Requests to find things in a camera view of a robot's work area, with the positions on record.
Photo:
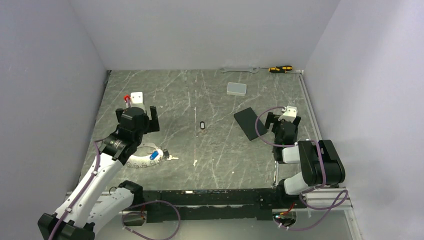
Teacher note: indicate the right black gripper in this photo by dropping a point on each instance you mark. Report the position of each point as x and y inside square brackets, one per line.
[272, 118]

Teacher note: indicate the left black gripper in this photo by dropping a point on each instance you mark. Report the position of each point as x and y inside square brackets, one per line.
[152, 124]

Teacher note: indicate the blue key tag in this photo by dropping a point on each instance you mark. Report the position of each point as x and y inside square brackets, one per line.
[153, 155]

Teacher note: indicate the silver key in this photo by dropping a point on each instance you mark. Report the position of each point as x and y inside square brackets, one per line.
[167, 156]

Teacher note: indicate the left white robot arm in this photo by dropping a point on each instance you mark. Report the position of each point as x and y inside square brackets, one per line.
[72, 220]

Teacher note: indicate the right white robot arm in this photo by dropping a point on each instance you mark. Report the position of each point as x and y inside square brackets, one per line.
[320, 164]

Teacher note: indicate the yellow black screwdriver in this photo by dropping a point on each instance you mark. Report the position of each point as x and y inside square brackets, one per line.
[279, 69]

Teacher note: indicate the grey plastic box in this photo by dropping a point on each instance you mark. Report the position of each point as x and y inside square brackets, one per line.
[236, 89]

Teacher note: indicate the silver open-end wrench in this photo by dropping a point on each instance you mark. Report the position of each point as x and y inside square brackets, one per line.
[252, 70]

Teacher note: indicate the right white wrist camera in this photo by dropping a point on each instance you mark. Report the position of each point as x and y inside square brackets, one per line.
[289, 114]

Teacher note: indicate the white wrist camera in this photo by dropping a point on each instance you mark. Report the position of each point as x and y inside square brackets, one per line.
[135, 101]
[289, 114]

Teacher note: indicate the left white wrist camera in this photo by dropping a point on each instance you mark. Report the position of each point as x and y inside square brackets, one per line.
[135, 101]

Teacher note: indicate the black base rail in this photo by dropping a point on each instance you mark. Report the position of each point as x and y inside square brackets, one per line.
[216, 204]

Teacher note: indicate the aluminium frame rail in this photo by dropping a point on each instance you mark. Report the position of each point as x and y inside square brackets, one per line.
[328, 195]

